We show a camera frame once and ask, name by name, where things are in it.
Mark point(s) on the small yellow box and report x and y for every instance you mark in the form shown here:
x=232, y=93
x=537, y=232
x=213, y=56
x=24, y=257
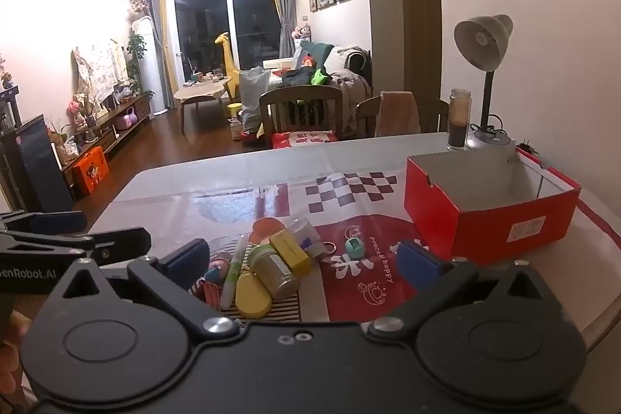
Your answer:
x=288, y=251

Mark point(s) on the black cabinet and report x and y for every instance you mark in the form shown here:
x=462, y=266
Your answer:
x=34, y=166

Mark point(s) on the red printed cushion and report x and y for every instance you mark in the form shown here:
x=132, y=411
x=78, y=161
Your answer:
x=303, y=138

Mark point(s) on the sofa with blankets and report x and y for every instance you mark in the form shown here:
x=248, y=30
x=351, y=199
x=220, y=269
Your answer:
x=349, y=74

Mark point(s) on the orange cardboard box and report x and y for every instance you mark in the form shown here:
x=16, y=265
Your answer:
x=92, y=171

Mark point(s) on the grey desk lamp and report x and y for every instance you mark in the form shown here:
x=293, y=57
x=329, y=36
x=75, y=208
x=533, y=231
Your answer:
x=485, y=40

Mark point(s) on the person's left hand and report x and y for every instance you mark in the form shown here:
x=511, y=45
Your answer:
x=12, y=336

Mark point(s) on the red cardboard box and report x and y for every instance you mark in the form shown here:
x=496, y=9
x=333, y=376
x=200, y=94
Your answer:
x=485, y=225

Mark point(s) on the small bottle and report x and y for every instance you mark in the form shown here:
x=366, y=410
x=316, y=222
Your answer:
x=236, y=129

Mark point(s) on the grey yellow curtain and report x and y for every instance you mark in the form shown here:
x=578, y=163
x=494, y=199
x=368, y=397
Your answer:
x=162, y=31
x=284, y=6

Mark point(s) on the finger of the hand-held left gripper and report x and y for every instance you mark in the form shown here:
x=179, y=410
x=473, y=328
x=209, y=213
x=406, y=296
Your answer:
x=63, y=220
x=121, y=244

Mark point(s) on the teal egg-shaped toy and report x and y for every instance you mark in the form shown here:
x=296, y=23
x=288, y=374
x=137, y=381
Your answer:
x=352, y=247

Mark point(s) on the small yellow stool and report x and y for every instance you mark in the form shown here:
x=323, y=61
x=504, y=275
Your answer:
x=234, y=108

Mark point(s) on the clear plastic bag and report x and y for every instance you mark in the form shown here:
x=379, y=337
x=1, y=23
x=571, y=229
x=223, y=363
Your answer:
x=254, y=94

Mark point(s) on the brown wooden door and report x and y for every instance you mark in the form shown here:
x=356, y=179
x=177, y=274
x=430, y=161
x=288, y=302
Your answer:
x=417, y=31

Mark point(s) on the green toy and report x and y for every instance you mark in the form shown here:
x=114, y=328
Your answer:
x=318, y=77

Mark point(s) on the wooden slatted chair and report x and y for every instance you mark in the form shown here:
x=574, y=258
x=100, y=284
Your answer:
x=301, y=93

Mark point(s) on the orange round lid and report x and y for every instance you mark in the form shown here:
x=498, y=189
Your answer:
x=267, y=227

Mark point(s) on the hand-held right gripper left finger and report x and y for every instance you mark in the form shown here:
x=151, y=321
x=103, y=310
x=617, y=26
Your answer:
x=189, y=256

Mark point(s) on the clear plastic container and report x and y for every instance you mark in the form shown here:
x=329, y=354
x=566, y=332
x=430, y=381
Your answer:
x=310, y=232

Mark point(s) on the red binder clip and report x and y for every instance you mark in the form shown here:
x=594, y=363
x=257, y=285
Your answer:
x=212, y=295

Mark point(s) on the yellow giraffe toy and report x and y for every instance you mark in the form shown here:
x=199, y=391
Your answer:
x=228, y=65

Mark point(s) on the black power adapter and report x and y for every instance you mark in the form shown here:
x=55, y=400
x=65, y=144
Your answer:
x=526, y=148

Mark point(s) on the glass jar with dark contents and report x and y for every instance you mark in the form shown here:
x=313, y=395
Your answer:
x=458, y=132

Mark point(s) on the plush toys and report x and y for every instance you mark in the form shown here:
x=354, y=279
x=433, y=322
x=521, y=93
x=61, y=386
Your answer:
x=301, y=32

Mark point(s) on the pink towel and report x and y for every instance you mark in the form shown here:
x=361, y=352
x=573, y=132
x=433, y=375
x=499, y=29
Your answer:
x=398, y=113

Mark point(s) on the wooden TV cabinet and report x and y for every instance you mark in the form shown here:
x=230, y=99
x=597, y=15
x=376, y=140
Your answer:
x=131, y=113

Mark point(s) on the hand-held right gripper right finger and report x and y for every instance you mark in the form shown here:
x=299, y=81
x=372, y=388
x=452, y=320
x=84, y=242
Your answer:
x=417, y=263

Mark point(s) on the wooden coffee table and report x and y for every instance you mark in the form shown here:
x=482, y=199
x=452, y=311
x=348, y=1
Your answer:
x=201, y=93

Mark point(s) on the white standing air conditioner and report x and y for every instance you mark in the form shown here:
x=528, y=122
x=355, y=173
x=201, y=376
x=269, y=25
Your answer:
x=153, y=69

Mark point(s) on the green potted plant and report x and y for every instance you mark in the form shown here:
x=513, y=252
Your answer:
x=136, y=50

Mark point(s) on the clear jar with green lid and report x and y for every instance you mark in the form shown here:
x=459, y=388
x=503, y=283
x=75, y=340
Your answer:
x=274, y=276

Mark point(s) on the glass balcony door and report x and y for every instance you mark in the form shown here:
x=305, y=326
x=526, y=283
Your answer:
x=208, y=31

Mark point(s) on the green and white marker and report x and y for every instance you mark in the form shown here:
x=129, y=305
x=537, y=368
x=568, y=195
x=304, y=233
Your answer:
x=235, y=268

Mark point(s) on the yellow oval case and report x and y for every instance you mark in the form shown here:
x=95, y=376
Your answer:
x=252, y=297

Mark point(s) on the pink toy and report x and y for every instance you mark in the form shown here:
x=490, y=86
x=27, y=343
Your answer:
x=127, y=119

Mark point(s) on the printed cloth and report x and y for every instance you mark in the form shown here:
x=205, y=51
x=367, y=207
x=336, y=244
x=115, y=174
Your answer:
x=97, y=65

